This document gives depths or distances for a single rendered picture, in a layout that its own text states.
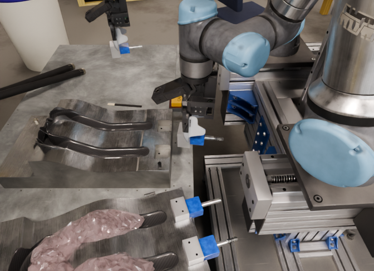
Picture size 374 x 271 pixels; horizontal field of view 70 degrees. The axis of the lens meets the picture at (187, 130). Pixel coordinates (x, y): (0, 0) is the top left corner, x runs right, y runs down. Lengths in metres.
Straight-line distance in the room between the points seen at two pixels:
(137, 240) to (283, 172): 0.38
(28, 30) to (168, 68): 1.80
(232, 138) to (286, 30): 1.55
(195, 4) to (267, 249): 1.16
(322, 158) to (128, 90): 0.91
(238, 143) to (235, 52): 1.59
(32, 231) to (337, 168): 0.66
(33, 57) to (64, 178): 2.26
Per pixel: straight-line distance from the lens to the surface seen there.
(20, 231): 0.73
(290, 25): 0.57
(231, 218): 1.44
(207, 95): 0.64
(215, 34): 0.50
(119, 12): 1.12
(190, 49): 0.56
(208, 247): 0.67
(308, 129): 0.39
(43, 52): 2.96
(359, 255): 1.58
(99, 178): 0.81
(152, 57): 1.38
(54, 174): 0.84
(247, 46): 0.47
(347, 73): 0.37
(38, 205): 0.90
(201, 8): 0.53
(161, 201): 0.73
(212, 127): 2.12
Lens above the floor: 1.49
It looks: 46 degrees down
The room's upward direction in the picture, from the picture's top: straight up
